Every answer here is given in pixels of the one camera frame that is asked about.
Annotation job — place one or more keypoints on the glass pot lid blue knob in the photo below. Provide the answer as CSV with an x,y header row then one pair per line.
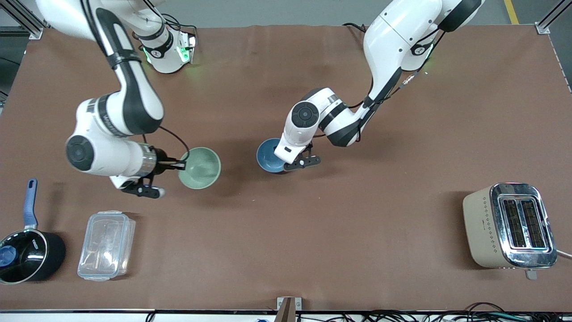
x,y
20,257

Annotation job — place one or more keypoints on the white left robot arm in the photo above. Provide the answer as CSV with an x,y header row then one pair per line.
x,y
389,36

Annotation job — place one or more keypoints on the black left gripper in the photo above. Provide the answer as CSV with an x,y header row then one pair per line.
x,y
309,146

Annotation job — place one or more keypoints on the green bowl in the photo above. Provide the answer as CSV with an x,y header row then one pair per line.
x,y
203,170

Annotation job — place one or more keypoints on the aluminium frame profile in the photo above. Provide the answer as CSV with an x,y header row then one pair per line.
x,y
27,20
552,15

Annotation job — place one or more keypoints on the metal base bracket green light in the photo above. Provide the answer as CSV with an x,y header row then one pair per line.
x,y
187,47

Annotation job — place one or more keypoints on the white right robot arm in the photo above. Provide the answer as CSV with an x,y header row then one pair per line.
x,y
116,152

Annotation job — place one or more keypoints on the brown table mat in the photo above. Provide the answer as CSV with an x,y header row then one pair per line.
x,y
286,223

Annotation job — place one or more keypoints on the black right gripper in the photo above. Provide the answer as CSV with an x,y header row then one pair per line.
x,y
162,164

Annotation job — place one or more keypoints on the metal bracket with wooden post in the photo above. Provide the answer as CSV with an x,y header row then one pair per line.
x,y
288,308

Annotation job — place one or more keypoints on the beige chrome toaster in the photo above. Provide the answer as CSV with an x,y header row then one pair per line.
x,y
505,226

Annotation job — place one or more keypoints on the blue bowl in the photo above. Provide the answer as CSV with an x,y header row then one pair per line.
x,y
266,156

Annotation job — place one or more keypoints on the clear plastic food container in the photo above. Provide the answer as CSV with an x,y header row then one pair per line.
x,y
106,245

